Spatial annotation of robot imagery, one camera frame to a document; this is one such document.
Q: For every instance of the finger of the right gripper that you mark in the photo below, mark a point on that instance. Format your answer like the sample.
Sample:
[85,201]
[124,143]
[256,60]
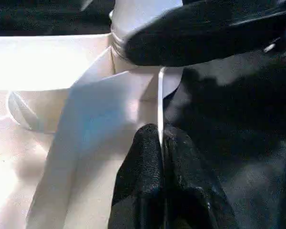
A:
[181,38]

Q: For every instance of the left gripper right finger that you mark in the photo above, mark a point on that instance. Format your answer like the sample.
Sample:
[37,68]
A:
[188,181]

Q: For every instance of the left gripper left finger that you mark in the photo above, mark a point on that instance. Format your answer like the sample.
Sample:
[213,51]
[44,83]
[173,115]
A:
[140,171]

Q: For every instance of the white plastic table leg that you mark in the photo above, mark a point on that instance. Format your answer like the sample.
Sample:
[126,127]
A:
[138,14]

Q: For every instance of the white plastic table top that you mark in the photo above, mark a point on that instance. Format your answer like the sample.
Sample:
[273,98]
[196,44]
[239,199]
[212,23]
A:
[38,59]

